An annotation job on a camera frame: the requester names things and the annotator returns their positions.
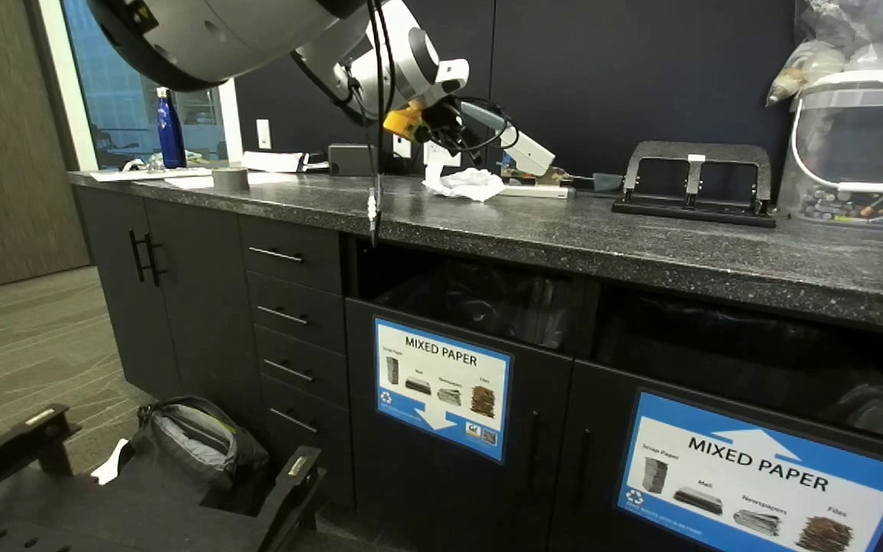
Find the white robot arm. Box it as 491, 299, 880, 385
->
86, 0, 476, 151

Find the white paper on floor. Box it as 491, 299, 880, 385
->
91, 439, 129, 488

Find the black cart frame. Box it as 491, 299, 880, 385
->
0, 406, 322, 552

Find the grey black backpack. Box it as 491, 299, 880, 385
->
121, 397, 270, 516

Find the white paper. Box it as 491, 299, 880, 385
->
423, 145, 503, 202
91, 439, 129, 488

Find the mixed paper sign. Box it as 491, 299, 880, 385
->
615, 391, 883, 552
375, 316, 511, 464

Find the white power strip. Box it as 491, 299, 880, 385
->
243, 151, 311, 175

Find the black hole punch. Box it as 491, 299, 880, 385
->
614, 140, 776, 227

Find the plastic bag on bin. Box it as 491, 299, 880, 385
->
767, 0, 883, 105

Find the right mixed paper sign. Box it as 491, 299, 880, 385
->
615, 391, 883, 552

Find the clear plastic storage bin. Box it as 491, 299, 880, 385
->
780, 71, 883, 227

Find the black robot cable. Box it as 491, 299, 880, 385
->
363, 0, 400, 248

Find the blue water bottle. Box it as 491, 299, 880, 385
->
157, 86, 186, 169

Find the black power adapter box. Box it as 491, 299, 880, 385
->
328, 145, 378, 175

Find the left mixed paper sign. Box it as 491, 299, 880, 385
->
375, 316, 511, 464

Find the white light switch plate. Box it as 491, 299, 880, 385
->
255, 120, 274, 151

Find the orange black gripper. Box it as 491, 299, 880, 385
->
379, 98, 478, 152

